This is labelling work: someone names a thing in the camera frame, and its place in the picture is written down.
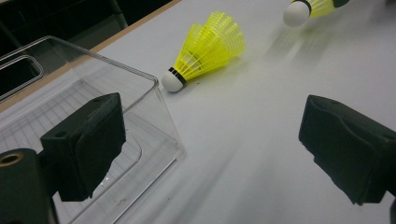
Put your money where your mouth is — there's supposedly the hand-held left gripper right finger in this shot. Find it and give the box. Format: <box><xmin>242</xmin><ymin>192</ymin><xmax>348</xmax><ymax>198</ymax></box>
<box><xmin>298</xmin><ymin>94</ymin><xmax>396</xmax><ymax>206</ymax></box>

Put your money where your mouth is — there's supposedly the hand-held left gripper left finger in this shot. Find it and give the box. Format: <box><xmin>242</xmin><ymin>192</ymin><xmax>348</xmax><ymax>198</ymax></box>
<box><xmin>40</xmin><ymin>91</ymin><xmax>127</xmax><ymax>203</ymax></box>

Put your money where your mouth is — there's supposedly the yellow shuttlecock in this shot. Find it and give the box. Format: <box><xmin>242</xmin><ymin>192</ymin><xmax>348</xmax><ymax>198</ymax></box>
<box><xmin>161</xmin><ymin>21</ymin><xmax>232</xmax><ymax>93</ymax></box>
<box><xmin>190</xmin><ymin>10</ymin><xmax>247</xmax><ymax>68</ymax></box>
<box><xmin>282</xmin><ymin>0</ymin><xmax>339</xmax><ymax>28</ymax></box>

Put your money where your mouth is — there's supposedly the clear plastic container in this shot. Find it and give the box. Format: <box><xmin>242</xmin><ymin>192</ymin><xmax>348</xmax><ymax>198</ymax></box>
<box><xmin>0</xmin><ymin>35</ymin><xmax>185</xmax><ymax>224</ymax></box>

